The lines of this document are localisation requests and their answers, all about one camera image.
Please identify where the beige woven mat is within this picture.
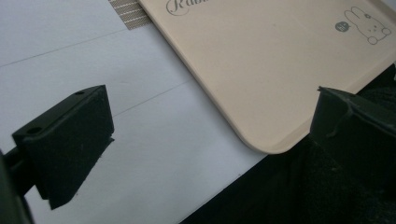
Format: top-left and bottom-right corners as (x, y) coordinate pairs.
(107, 0), (153, 31)

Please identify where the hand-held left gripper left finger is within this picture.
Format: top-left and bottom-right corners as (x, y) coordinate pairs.
(11, 84), (115, 211)

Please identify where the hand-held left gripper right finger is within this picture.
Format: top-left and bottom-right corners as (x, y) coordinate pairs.
(309, 86), (396, 200)

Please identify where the beige tray with rabbit print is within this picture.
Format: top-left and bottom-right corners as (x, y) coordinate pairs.
(136, 0), (396, 155)

